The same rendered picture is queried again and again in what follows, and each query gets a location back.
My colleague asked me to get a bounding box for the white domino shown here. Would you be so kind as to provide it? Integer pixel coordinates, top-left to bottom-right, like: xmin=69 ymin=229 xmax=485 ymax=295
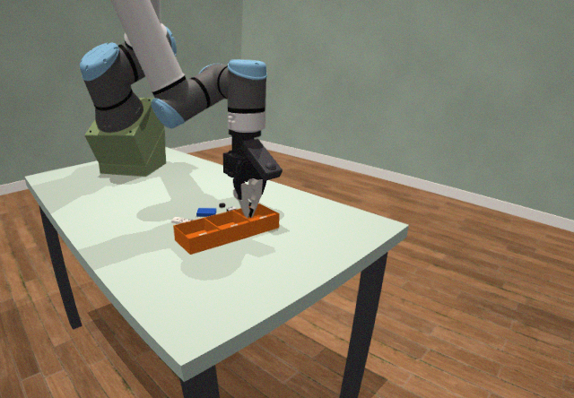
xmin=171 ymin=217 xmax=191 ymax=224

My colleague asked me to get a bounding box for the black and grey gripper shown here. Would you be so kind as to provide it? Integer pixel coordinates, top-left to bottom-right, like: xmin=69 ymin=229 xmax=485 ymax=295
xmin=223 ymin=129 xmax=267 ymax=218

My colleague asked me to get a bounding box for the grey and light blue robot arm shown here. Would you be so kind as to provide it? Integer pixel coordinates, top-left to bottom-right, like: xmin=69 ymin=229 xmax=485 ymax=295
xmin=80 ymin=0 xmax=283 ymax=180

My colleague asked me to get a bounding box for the orange rack of bins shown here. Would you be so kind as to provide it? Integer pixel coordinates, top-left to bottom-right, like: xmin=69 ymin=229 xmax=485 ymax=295
xmin=175 ymin=203 xmax=280 ymax=255

